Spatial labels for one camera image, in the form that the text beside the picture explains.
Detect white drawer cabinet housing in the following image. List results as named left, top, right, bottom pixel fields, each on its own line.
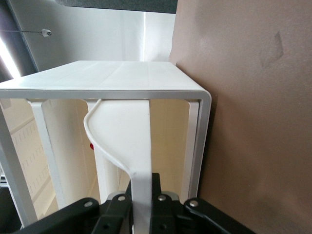
left=0, top=60, right=213, bottom=234

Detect white cabinet drawer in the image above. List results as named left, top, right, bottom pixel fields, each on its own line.
left=83, top=98, right=153, bottom=234

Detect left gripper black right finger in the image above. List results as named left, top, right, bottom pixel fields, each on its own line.
left=150, top=173, right=186, bottom=234

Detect white dome camera on rod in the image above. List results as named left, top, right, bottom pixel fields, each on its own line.
left=0, top=28, right=53, bottom=38

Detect black left camera mount bracket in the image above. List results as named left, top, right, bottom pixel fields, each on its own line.
left=14, top=196, right=256, bottom=234

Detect bright ceiling light strip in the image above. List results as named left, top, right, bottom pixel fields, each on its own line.
left=0, top=36, right=21, bottom=78

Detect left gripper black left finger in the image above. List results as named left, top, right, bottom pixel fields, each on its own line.
left=94, top=180, right=134, bottom=234

